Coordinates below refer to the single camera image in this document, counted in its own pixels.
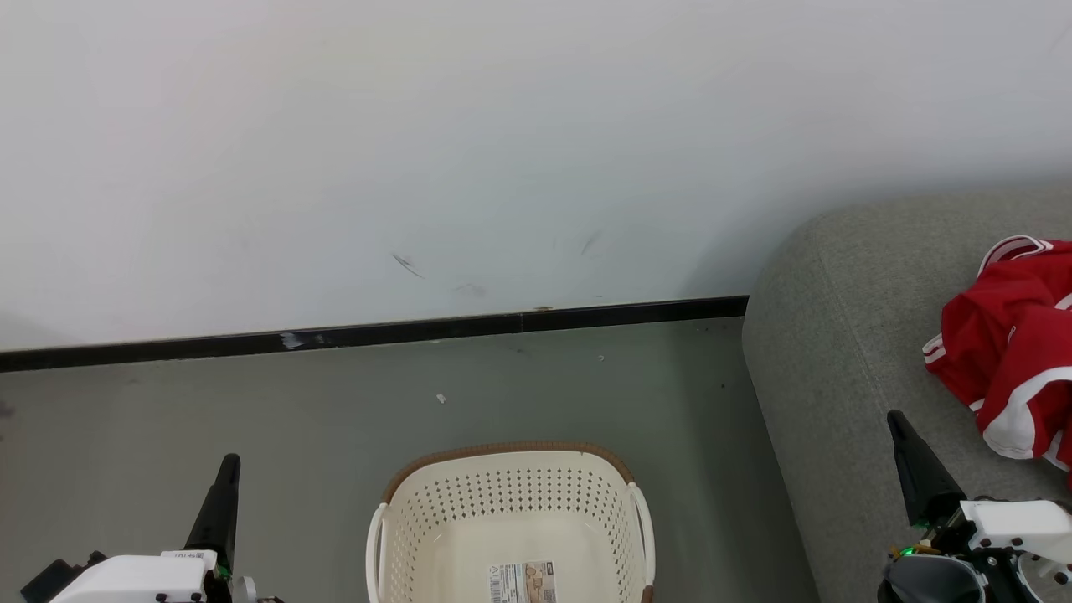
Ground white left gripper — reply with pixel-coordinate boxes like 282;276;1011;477
50;454;242;603

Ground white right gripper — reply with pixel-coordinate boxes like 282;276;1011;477
886;410;1072;603

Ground red jersey with white stripes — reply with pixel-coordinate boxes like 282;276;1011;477
923;235;1072;461

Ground red garment with white print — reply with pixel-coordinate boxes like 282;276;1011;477
978;293;1072;491

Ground grey fabric sofa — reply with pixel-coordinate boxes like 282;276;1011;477
741;186;1072;603

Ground black skirting board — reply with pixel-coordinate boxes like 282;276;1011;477
0;295;750;374

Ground cream perforated laundry basket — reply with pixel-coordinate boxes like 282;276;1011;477
365;441;657;603

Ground paper label sticker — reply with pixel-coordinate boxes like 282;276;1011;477
488;560;558;603

